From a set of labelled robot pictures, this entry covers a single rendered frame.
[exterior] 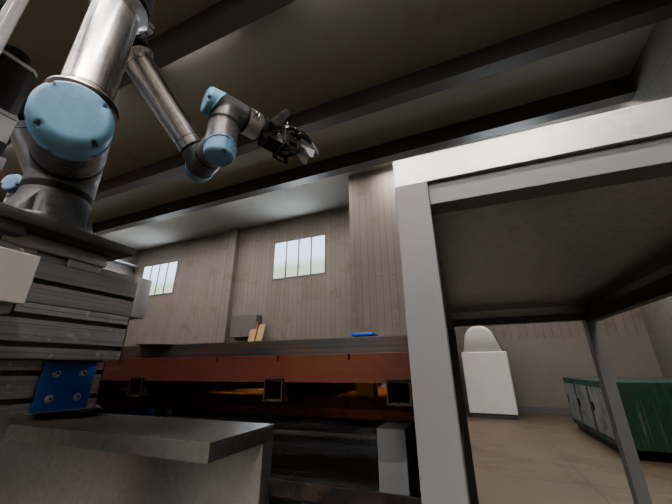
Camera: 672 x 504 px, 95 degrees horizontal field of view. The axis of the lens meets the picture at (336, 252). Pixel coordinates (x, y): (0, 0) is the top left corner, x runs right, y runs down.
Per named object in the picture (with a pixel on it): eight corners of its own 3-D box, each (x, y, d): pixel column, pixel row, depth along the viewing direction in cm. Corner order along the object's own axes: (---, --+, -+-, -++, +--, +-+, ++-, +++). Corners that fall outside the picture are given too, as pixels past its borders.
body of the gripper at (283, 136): (288, 166, 95) (252, 149, 88) (287, 145, 99) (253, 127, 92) (303, 151, 90) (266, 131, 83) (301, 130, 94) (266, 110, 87)
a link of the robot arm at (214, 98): (196, 121, 79) (201, 96, 82) (237, 141, 86) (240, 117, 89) (207, 103, 74) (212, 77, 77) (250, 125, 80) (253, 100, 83)
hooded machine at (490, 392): (517, 414, 551) (500, 327, 605) (522, 420, 492) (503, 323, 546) (470, 412, 579) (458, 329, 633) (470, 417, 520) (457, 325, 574)
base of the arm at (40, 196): (14, 213, 51) (34, 164, 55) (-31, 229, 57) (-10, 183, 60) (107, 245, 64) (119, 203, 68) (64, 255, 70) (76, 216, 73)
